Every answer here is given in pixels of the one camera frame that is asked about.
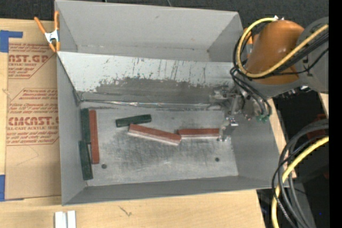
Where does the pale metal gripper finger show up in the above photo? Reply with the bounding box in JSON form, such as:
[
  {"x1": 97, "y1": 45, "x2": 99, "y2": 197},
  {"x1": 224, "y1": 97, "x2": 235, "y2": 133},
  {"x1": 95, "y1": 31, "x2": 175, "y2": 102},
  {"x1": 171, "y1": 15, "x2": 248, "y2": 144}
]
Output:
[
  {"x1": 222, "y1": 117, "x2": 239, "y2": 129},
  {"x1": 219, "y1": 126, "x2": 233, "y2": 142}
]

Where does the red-brown flat block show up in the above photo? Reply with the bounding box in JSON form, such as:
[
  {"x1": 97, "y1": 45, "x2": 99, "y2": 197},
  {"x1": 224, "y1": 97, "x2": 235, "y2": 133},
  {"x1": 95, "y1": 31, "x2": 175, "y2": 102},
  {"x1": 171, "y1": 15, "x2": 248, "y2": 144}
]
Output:
[
  {"x1": 177, "y1": 128, "x2": 221, "y2": 139},
  {"x1": 88, "y1": 109, "x2": 100, "y2": 165},
  {"x1": 127, "y1": 123, "x2": 183, "y2": 146}
]

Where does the grey metal bin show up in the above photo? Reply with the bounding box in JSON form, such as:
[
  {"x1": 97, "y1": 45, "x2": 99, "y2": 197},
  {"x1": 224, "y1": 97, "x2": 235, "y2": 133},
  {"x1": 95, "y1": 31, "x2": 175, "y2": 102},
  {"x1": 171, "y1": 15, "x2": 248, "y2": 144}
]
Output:
[{"x1": 54, "y1": 0, "x2": 291, "y2": 207}]

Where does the dark green flat block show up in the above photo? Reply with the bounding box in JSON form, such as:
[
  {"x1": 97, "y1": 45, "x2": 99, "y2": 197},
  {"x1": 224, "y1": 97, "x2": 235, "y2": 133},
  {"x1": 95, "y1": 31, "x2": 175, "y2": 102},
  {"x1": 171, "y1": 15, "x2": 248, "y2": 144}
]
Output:
[
  {"x1": 78, "y1": 140, "x2": 94, "y2": 181},
  {"x1": 115, "y1": 114, "x2": 152, "y2": 128},
  {"x1": 81, "y1": 107, "x2": 92, "y2": 145}
]

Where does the brown cardboard board, red print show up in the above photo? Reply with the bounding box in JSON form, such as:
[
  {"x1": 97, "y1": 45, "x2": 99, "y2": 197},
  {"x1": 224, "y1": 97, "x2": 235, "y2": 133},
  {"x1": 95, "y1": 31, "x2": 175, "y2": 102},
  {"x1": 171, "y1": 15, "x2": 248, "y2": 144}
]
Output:
[{"x1": 0, "y1": 18, "x2": 63, "y2": 201}]

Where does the black cylinder on white bracket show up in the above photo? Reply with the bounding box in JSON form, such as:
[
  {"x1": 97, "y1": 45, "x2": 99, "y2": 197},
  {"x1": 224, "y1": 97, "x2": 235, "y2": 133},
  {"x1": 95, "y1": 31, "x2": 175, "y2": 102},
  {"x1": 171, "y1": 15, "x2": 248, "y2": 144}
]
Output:
[{"x1": 240, "y1": 91, "x2": 253, "y2": 121}]

